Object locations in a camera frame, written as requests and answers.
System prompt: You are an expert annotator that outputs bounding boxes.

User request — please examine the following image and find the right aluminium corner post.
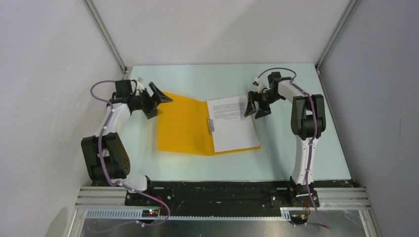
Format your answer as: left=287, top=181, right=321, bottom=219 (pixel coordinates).
left=315, top=0, right=361, bottom=74

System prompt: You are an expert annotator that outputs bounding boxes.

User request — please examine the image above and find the left aluminium corner post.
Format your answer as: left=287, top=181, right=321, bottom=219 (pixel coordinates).
left=83, top=0, right=127, bottom=74

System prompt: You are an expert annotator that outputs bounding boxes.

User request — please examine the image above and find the yellow plastic folder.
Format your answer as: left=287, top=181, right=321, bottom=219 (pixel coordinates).
left=157, top=92, right=260, bottom=156

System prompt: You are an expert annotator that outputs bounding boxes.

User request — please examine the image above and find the right controller board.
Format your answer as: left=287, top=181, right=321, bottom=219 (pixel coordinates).
left=290, top=214, right=309, bottom=226

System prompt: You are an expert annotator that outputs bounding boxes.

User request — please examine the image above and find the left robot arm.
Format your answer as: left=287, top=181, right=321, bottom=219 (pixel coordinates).
left=81, top=78, right=173, bottom=205

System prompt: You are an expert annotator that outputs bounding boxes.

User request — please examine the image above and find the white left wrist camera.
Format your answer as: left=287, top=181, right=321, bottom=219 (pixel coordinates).
left=134, top=77, right=145, bottom=93

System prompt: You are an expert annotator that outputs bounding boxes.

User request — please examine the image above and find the white text paper sheet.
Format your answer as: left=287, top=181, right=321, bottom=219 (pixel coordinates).
left=207, top=95, right=260, bottom=153

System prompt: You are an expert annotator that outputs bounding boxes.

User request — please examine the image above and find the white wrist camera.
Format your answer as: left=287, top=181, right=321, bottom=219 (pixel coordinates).
left=252, top=78, right=268, bottom=94
left=134, top=77, right=145, bottom=93

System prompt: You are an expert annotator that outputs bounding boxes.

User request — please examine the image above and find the aluminium frame rail front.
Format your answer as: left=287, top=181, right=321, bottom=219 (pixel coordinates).
left=75, top=187, right=372, bottom=210

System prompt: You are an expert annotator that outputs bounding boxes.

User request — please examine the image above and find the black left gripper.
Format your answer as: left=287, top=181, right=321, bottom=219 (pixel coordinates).
left=131, top=82, right=173, bottom=119

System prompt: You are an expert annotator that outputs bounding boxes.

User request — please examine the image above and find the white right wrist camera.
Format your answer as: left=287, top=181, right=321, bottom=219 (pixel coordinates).
left=252, top=78, right=268, bottom=94

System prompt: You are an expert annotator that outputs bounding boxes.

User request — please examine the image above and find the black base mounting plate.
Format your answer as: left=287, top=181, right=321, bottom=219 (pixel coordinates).
left=125, top=180, right=320, bottom=217

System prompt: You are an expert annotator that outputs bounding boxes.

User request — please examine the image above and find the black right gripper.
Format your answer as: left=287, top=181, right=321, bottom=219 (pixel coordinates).
left=244, top=91, right=283, bottom=119

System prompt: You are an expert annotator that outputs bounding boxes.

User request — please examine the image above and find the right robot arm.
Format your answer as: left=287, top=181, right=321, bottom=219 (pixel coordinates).
left=244, top=69, right=326, bottom=206

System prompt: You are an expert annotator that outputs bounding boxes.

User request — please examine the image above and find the left controller board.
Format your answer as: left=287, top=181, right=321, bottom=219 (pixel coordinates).
left=141, top=209, right=159, bottom=218

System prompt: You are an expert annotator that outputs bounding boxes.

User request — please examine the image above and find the white slotted cable duct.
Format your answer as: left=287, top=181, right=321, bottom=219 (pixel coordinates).
left=85, top=208, right=291, bottom=221

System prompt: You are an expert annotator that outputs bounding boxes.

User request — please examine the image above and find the metal folder clip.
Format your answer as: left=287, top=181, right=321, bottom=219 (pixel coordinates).
left=207, top=118, right=215, bottom=135

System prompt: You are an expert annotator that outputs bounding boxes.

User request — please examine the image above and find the aluminium corner post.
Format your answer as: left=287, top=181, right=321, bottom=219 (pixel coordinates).
left=315, top=0, right=361, bottom=74
left=83, top=0, right=127, bottom=74

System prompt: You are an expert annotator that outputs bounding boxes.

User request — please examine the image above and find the controller board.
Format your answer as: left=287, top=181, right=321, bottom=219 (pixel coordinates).
left=290, top=214, right=309, bottom=226
left=141, top=209, right=159, bottom=218

